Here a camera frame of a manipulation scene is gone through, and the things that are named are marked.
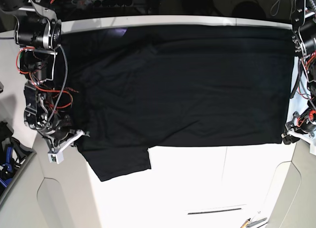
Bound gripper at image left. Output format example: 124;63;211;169
38;115;90;153

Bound grey partition panel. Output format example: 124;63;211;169
0;152;104;228
266;140;316;228

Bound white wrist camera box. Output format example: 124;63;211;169
47;151;64;164

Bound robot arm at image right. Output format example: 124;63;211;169
282;0;316;155

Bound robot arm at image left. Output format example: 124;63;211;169
0;0;88;161

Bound grey partition panel right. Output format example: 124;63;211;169
266;140;316;228

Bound black T-shirt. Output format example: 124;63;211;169
62;25;294;181

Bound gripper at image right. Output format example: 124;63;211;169
281;109;316;154

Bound grey partition panel left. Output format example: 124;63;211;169
0;152;104;228

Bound yellow and grey pens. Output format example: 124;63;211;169
240;218;267;228

